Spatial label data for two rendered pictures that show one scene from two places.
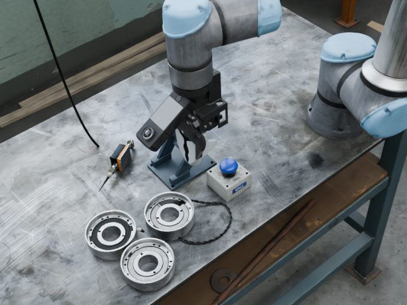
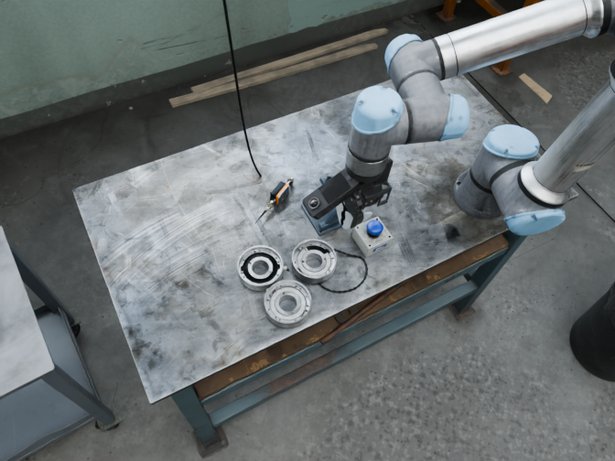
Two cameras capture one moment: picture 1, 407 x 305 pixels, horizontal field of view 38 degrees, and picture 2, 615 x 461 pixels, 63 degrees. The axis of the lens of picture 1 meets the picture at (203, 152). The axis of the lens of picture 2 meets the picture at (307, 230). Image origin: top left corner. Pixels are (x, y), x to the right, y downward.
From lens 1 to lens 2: 22 cm
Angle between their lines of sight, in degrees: 12
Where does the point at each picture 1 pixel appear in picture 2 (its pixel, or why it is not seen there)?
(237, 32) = (421, 137)
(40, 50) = (218, 42)
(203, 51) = (384, 147)
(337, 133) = (477, 212)
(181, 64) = (361, 155)
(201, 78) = (375, 169)
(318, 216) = (438, 272)
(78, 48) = (252, 46)
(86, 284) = (231, 307)
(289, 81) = (445, 147)
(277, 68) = not seen: hidden behind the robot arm
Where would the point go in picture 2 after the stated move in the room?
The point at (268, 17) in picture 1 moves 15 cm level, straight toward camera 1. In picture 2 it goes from (454, 128) to (441, 199)
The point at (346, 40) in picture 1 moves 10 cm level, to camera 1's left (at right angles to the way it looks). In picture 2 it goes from (512, 134) to (469, 129)
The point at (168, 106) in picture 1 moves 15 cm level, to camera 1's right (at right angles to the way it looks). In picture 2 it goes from (337, 182) to (416, 193)
